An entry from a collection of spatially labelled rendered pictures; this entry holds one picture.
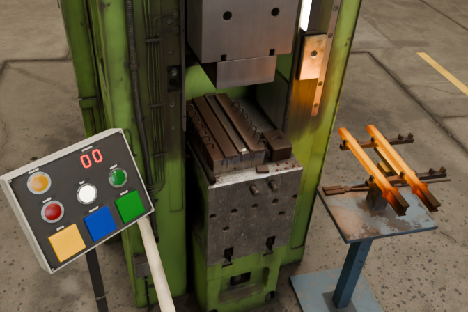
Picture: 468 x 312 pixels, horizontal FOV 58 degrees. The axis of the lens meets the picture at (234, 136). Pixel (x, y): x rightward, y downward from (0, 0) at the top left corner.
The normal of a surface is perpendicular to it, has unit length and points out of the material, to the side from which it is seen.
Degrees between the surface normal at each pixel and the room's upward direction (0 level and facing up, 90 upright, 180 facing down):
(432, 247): 0
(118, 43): 90
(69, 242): 60
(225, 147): 0
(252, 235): 90
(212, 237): 90
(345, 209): 0
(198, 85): 90
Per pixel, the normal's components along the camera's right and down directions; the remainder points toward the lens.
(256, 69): 0.36, 0.57
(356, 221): 0.06, -0.80
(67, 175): 0.65, -0.02
